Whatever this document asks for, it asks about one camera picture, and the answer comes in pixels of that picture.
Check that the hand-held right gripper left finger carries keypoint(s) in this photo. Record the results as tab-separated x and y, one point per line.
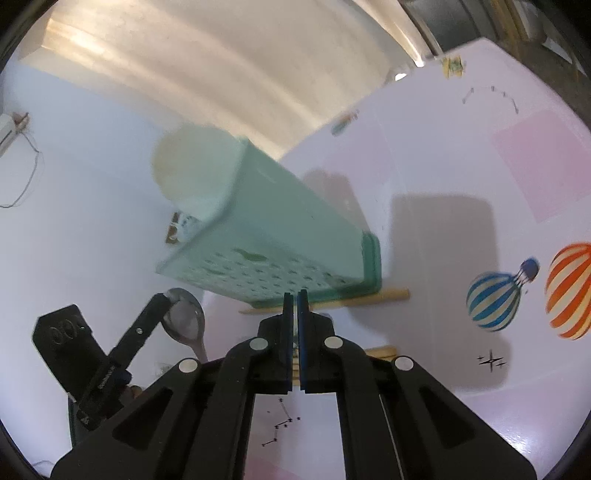
290	323

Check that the green star-cutout utensil holder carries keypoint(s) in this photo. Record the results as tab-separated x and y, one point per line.
286	207

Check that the white wall device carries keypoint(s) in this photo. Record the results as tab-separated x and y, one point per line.
7	129

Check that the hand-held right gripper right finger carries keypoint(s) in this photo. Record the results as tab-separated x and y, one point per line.
302	323

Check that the white and blue plastic bag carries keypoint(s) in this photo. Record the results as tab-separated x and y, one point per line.
189	226

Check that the wooden chopstick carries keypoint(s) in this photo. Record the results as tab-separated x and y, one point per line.
388	295
381	353

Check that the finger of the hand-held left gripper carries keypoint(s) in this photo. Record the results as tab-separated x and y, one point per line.
143	323

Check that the cream patterned curtain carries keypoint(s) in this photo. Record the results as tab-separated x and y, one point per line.
207	60

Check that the metal spoon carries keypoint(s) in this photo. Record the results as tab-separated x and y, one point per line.
187	323

